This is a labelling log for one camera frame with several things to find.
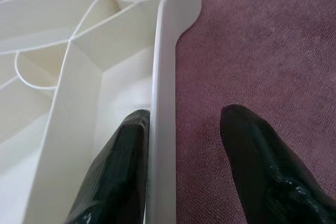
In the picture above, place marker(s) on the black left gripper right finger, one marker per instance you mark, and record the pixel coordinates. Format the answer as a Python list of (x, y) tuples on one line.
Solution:
[(270, 176)]

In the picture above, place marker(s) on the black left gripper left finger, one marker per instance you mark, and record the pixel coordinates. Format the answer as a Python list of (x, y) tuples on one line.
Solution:
[(115, 176)]

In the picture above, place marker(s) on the white plastic table top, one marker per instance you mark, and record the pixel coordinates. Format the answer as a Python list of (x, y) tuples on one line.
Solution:
[(78, 90)]

